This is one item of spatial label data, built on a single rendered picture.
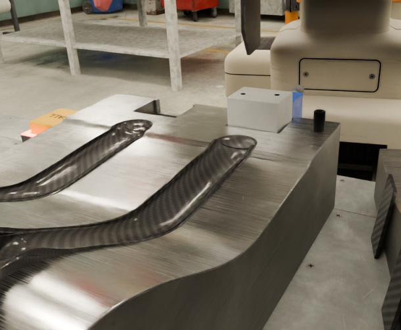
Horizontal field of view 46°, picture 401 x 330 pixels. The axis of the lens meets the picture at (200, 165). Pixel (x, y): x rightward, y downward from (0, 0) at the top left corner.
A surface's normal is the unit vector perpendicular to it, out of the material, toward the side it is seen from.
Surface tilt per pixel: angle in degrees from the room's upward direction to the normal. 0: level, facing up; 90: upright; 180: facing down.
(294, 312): 0
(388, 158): 0
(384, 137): 98
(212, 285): 90
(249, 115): 90
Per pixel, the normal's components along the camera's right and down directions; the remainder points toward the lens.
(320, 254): -0.06, -0.90
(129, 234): 0.18, -0.97
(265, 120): -0.50, 0.40
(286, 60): -0.32, 0.55
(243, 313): 0.87, 0.18
